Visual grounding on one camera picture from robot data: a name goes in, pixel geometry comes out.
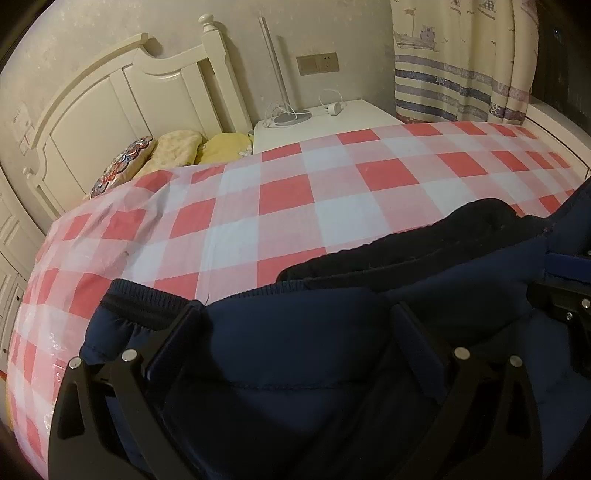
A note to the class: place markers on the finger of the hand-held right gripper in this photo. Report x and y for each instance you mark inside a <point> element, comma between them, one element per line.
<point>570,264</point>
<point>561,300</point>

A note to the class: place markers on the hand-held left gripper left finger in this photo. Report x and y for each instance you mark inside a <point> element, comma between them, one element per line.
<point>173,344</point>

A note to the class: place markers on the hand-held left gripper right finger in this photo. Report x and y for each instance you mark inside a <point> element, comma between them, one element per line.
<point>418,341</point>

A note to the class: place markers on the blue padded zip jacket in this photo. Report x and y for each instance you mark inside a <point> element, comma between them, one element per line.
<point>323,350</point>

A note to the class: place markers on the white window ledge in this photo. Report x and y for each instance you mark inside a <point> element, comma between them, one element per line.
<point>561,131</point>

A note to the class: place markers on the white wardrobe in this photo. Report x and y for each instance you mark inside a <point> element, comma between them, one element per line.
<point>16,258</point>

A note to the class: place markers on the embroidered floral pillow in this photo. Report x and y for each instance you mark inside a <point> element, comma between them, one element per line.
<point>122,164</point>

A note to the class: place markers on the pink white checked cloth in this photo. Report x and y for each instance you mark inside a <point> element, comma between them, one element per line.
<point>286,194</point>

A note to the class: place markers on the pale yellow pillow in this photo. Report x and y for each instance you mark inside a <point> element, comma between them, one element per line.
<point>175,150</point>

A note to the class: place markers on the dark window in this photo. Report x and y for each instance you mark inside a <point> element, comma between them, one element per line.
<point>563,50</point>

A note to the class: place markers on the boat print curtain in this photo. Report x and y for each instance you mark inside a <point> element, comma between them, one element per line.
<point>461,60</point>

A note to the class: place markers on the white nightstand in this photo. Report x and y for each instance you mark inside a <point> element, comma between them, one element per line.
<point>360,117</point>

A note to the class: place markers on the white wooden bed headboard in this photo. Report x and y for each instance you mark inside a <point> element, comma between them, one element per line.
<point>138,92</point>

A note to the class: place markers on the white desk lamp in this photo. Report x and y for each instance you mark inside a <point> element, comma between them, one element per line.
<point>279,74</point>

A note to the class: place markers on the gold wall socket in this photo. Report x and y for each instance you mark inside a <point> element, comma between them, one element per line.
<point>317,63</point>

